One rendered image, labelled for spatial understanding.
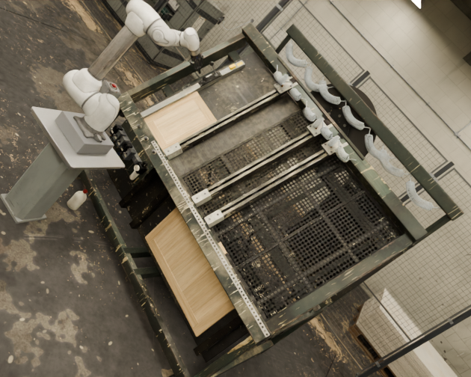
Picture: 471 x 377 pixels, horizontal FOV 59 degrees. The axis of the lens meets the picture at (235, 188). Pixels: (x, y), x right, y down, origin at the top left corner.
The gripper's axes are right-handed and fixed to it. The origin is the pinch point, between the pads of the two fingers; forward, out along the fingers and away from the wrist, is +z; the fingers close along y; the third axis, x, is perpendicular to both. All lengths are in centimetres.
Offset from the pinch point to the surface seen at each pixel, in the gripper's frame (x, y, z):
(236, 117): 50, -5, 8
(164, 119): 16.3, 43.1, 14.0
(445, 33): -69, -453, 287
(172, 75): -17.1, 18.0, 11.7
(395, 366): 294, -81, 368
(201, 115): 29.8, 16.3, 14.0
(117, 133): 14, 80, 5
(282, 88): 49, -47, 5
